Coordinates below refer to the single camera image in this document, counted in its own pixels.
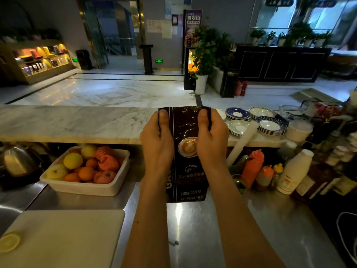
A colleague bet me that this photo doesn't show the stack of pale green saucers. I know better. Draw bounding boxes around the stack of pale green saucers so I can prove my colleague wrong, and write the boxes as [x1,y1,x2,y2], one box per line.
[228,119,251,137]

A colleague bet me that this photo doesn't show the large white plastic bottle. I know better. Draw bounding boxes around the large white plastic bottle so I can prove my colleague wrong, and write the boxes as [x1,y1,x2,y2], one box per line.
[276,149,314,195]

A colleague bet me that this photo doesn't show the stack of blue striped saucers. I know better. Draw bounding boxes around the stack of blue striped saucers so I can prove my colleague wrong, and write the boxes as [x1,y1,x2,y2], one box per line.
[255,116,288,136]

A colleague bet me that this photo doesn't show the black square bin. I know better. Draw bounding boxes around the black square bin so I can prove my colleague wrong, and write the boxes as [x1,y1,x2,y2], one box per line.
[220,70,239,98]

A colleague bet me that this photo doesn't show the person's right forearm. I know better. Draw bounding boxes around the person's right forearm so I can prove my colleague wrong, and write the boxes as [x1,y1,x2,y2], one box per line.
[205,168,287,268]

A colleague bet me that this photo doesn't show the yellow lemon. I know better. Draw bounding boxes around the yellow lemon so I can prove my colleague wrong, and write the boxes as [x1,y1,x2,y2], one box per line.
[63,153,83,170]

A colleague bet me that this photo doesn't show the white wrapped tube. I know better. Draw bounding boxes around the white wrapped tube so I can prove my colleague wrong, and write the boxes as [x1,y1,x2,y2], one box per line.
[226,121,260,167]

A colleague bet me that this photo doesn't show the small clear glass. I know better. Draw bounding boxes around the small clear glass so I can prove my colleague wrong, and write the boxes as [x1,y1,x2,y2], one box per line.
[232,174,249,195]

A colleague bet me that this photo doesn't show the black wire basket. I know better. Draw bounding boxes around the black wire basket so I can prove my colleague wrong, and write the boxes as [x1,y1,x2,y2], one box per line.
[336,211,357,265]

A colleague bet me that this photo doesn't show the pale yellow apple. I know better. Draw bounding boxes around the pale yellow apple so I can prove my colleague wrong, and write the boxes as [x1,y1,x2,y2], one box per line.
[46,164,69,181]

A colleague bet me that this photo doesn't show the tall orange squeeze bottle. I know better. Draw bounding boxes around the tall orange squeeze bottle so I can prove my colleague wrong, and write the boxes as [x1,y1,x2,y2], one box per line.
[241,149,265,189]

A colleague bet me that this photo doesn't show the pink wall notice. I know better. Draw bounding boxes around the pink wall notice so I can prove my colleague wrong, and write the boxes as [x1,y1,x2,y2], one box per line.
[146,20,162,33]

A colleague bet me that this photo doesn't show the white lidded tub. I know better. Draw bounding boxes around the white lidded tub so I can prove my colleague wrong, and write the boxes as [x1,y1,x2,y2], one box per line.
[285,120,314,143]

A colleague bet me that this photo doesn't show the steel kettle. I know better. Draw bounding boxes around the steel kettle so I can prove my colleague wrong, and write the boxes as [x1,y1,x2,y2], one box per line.
[3,144,44,177]

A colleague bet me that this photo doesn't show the black trash bin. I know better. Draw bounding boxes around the black trash bin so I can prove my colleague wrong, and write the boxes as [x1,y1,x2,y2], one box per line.
[75,49,93,71]

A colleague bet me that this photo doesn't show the stack of white patterned saucers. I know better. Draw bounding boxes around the stack of white patterned saucers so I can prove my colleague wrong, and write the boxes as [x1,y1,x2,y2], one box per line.
[248,107,276,119]

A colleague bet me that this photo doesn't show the black pedestal stand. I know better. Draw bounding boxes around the black pedestal stand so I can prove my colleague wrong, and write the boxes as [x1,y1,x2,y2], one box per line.
[139,44,154,75]

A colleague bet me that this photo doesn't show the row of small potted plants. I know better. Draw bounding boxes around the row of small potted plants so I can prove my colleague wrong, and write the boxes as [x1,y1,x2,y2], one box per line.
[250,22,332,48]

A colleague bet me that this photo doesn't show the long black cabinet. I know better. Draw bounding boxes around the long black cabinet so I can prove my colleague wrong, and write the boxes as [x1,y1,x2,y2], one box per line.
[235,46,332,83]

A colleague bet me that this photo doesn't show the stack of dark blue saucers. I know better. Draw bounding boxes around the stack of dark blue saucers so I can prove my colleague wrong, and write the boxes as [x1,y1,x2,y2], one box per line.
[225,107,251,121]

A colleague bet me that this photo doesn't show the yellow wall notice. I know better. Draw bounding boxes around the yellow wall notice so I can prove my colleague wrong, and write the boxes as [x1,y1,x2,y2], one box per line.
[161,20,172,39]

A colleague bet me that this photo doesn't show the lemon slice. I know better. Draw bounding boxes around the lemon slice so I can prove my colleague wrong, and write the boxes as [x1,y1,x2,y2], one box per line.
[0,232,22,253]

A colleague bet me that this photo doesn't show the person's right hand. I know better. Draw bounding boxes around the person's right hand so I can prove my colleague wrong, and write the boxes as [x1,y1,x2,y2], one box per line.
[196,109,229,172]

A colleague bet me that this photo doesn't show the fruit in orange foam net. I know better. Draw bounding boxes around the fruit in orange foam net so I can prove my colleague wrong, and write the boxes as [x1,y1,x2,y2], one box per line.
[98,155,120,172]
[95,146,112,161]

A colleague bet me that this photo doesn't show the small white-capped bottle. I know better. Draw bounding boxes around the small white-capped bottle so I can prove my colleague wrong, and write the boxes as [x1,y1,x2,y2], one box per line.
[279,141,298,162]

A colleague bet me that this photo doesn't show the yellow-capped squeeze bottle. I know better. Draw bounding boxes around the yellow-capped squeeze bottle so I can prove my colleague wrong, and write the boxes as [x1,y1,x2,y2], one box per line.
[269,163,284,191]

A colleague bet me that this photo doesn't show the person's left forearm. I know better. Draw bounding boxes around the person's left forearm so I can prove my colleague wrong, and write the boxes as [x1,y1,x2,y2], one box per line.
[121,176,171,268]

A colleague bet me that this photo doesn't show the purple advertising banner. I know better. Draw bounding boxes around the purple advertising banner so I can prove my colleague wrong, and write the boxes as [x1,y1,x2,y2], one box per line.
[183,9,203,48]

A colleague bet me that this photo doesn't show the lit wooden display shelf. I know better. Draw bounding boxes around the lit wooden display shelf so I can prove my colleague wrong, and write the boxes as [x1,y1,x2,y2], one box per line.
[0,39,76,85]

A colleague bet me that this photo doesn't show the red apple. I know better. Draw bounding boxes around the red apple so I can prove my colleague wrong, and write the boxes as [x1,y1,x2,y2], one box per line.
[93,171,117,184]

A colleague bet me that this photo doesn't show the steel sink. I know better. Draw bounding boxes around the steel sink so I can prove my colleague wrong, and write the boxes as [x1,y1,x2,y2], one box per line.
[0,181,48,237]

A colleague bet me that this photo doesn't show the person's left hand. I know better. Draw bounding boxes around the person's left hand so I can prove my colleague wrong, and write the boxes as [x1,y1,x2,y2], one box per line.
[139,109,175,179]

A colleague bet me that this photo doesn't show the large plant in white pot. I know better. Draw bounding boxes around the large plant in white pot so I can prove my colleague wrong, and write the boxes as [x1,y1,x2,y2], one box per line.
[190,25,221,96]

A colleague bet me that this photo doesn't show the dark brown coffee bag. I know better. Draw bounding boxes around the dark brown coffee bag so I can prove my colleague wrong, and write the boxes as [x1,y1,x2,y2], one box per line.
[158,106,212,204]

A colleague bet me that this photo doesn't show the dark syrup bottle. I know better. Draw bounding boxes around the dark syrup bottle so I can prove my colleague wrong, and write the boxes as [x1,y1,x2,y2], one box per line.
[291,163,339,204]

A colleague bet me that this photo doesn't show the small orange-capped squeeze bottle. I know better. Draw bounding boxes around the small orange-capped squeeze bottle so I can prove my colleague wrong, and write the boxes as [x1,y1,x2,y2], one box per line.
[256,165,274,192]

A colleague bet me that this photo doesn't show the lit display box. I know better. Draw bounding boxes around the lit display box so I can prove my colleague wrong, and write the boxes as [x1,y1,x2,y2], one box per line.
[183,47,199,91]

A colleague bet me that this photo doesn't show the white cutting board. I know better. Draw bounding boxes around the white cutting board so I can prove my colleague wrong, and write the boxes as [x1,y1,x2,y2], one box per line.
[0,209,126,268]

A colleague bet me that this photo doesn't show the white plastic fruit tray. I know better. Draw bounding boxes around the white plastic fruit tray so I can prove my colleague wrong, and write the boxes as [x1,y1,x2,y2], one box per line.
[39,146,131,197]

